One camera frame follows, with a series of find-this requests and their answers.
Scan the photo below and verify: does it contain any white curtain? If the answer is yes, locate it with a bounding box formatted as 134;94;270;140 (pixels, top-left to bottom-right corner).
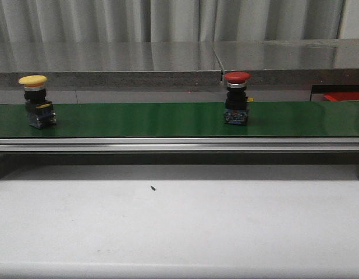
0;1;359;42

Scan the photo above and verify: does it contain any green conveyor belt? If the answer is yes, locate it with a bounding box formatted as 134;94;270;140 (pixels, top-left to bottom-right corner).
0;101;359;178

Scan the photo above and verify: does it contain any grey stone counter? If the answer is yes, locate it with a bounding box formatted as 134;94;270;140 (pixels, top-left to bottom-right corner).
0;39;359;104

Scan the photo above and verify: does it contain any red plastic tray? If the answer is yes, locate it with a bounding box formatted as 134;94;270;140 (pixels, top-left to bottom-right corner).
324;92;359;102

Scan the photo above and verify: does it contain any red mushroom push button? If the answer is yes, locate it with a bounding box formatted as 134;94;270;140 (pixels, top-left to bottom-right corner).
223;71;251;126

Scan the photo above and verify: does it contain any yellow mushroom push button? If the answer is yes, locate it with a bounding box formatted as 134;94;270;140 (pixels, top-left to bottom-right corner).
19;75;56;129

